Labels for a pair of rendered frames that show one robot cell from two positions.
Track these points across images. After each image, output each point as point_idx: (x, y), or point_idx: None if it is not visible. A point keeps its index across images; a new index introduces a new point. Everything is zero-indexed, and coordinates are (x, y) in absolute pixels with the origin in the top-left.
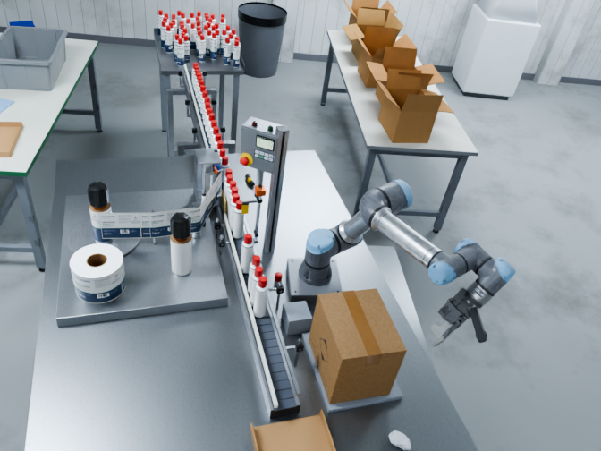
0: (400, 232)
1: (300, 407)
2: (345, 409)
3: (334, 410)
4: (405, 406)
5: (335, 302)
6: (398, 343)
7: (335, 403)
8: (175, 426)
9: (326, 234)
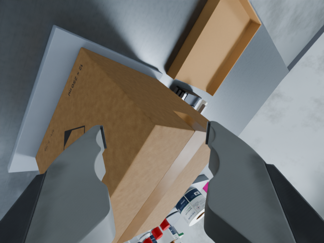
0: None
1: (184, 90)
2: (143, 64)
3: (157, 71)
4: (59, 6)
5: (154, 219)
6: (153, 146)
7: (153, 77)
8: (222, 111)
9: None
